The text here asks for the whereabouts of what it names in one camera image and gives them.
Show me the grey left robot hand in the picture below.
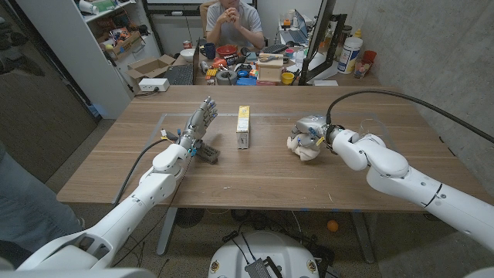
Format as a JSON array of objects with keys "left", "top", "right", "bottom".
[{"left": 178, "top": 96, "right": 219, "bottom": 152}]

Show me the cardboard box with clutter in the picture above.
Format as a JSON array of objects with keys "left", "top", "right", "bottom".
[{"left": 103, "top": 29, "right": 143, "bottom": 61}]

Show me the standing person in jeans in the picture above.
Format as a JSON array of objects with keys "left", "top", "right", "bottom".
[{"left": 0, "top": 142, "right": 85, "bottom": 256}]

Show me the open cardboard box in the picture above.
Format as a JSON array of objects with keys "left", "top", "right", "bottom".
[{"left": 125, "top": 53, "right": 178, "bottom": 84}]

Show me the white shelf unit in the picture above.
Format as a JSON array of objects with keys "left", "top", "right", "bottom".
[{"left": 15, "top": 0, "right": 163, "bottom": 120}]

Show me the thin black left arm wire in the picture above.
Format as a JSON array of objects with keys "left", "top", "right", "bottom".
[{"left": 110, "top": 154, "right": 192, "bottom": 268}]

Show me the cream cloth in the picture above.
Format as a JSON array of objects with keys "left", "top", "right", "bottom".
[{"left": 286, "top": 134, "right": 322, "bottom": 162}]

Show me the green box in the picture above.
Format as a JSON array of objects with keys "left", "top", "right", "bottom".
[{"left": 92, "top": 0, "right": 117, "bottom": 12}]

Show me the black monitor with stand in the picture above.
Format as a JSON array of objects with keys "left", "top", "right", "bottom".
[{"left": 299, "top": 0, "right": 348, "bottom": 86}]

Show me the black laptop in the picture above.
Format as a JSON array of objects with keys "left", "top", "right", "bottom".
[{"left": 164, "top": 38, "right": 201, "bottom": 86}]

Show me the black keyboard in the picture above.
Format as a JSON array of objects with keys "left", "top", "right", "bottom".
[{"left": 262, "top": 43, "right": 289, "bottom": 55}]

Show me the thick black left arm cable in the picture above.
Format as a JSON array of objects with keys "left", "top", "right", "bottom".
[{"left": 111, "top": 137, "right": 177, "bottom": 205}]

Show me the white canister with blue label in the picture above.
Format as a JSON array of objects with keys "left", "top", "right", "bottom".
[{"left": 337, "top": 36, "right": 364, "bottom": 75}]

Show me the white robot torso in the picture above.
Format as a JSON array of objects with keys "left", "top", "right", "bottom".
[{"left": 208, "top": 230, "right": 320, "bottom": 278}]

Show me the clear plastic cup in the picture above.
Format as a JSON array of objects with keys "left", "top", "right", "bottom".
[{"left": 358, "top": 118, "right": 390, "bottom": 142}]

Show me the clear glass with small items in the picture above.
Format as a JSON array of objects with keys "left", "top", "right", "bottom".
[{"left": 354, "top": 57, "right": 374, "bottom": 80}]

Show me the yellow and white carton box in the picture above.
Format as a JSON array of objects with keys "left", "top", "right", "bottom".
[{"left": 235, "top": 105, "right": 251, "bottom": 150}]

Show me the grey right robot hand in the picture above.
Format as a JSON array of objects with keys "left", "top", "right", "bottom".
[{"left": 291, "top": 114, "right": 335, "bottom": 151}]

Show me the grey table leg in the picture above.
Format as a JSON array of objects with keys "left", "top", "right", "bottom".
[
  {"left": 350, "top": 211, "right": 376, "bottom": 265},
  {"left": 156, "top": 207, "right": 179, "bottom": 256}
]

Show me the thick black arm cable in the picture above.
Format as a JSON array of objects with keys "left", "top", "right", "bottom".
[
  {"left": 325, "top": 89, "right": 494, "bottom": 144},
  {"left": 111, "top": 137, "right": 177, "bottom": 205}
]

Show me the grey tape roll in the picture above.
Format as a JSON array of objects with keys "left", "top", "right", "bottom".
[{"left": 215, "top": 69, "right": 239, "bottom": 86}]

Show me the red bowl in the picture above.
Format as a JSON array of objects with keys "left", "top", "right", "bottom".
[{"left": 215, "top": 45, "right": 239, "bottom": 59}]

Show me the small wooden box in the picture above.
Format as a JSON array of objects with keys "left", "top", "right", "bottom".
[{"left": 256, "top": 53, "right": 285, "bottom": 83}]

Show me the dark blue mug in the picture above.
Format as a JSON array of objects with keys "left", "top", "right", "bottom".
[{"left": 200, "top": 42, "right": 217, "bottom": 60}]

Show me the white power strip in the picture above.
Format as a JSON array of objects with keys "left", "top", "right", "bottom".
[{"left": 137, "top": 77, "right": 171, "bottom": 93}]

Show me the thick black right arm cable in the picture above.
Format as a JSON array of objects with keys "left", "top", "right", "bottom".
[{"left": 325, "top": 89, "right": 494, "bottom": 144}]

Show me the black round ribbed disc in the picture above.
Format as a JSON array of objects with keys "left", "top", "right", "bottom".
[{"left": 175, "top": 207, "right": 205, "bottom": 229}]

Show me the seated person in grey shirt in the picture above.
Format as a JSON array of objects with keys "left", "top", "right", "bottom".
[{"left": 205, "top": 0, "right": 266, "bottom": 50}]

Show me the silver laptop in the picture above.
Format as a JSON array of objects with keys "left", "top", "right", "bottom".
[{"left": 279, "top": 9, "right": 310, "bottom": 46}]

